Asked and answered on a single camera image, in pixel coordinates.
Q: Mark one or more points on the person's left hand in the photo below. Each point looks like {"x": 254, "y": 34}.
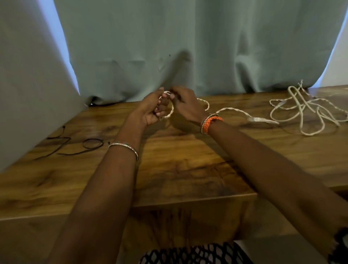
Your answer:
{"x": 148, "y": 111}

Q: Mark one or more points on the person's right hand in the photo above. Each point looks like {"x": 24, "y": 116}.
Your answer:
{"x": 189, "y": 106}

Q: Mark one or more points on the black twist ties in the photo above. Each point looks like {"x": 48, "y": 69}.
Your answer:
{"x": 58, "y": 138}

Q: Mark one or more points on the person's left forearm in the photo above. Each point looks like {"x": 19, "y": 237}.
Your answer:
{"x": 95, "y": 212}

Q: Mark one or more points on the person's right forearm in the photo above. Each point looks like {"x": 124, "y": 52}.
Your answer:
{"x": 272, "y": 176}

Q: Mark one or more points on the silver beaded bangle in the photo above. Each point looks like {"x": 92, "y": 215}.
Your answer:
{"x": 123, "y": 144}

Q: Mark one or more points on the wooden desk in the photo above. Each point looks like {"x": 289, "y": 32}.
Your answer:
{"x": 185, "y": 168}

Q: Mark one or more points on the teal fabric curtain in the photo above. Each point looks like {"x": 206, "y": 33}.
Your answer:
{"x": 190, "y": 40}

